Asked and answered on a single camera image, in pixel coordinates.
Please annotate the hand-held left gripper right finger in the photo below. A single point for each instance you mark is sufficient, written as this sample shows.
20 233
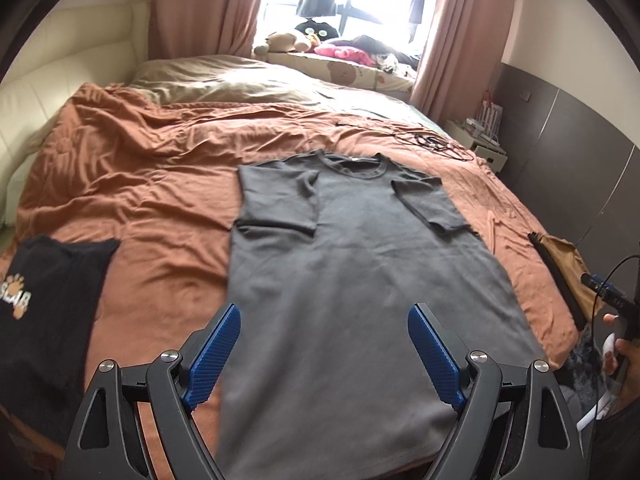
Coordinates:
435 360

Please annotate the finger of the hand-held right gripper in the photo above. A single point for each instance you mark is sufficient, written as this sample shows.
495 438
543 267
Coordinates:
595 281

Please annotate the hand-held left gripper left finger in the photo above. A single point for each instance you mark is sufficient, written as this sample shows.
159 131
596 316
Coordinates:
212 360

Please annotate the grey t-shirt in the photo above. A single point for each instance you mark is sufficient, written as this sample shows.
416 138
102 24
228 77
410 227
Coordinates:
360 285

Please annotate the person's right forearm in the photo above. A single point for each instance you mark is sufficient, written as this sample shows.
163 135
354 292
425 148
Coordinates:
620 435

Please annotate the person's right hand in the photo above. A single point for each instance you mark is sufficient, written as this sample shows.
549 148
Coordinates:
611 364

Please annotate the grey shaggy rug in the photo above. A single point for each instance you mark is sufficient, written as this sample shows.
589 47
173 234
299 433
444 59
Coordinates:
582 360

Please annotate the white tube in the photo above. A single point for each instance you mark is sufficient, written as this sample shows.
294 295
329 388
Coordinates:
590 415

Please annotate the white nightstand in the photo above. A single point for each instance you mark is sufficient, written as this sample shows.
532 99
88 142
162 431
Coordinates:
487 155

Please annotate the black folded printed t-shirt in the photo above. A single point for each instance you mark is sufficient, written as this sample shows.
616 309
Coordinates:
45 340

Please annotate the orange blanket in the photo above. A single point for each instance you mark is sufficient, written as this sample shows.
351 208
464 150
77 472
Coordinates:
150 170

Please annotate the beige duvet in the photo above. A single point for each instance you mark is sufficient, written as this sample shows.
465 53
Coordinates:
225 80

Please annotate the pink curtain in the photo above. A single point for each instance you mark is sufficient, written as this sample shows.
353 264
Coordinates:
460 25
200 5

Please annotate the printed window seat cushion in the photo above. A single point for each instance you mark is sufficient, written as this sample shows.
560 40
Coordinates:
345 75

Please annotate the pink plush toy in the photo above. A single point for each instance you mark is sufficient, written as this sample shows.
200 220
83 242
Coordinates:
345 52

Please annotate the beige plush toy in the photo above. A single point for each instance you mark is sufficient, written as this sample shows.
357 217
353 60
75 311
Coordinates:
280 42

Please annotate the cream padded headboard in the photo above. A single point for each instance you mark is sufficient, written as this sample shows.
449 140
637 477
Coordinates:
65 50

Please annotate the black plush toy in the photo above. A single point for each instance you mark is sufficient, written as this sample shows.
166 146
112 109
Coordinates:
312 30

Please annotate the wall socket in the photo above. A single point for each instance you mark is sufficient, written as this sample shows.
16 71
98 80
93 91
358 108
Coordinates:
525 94

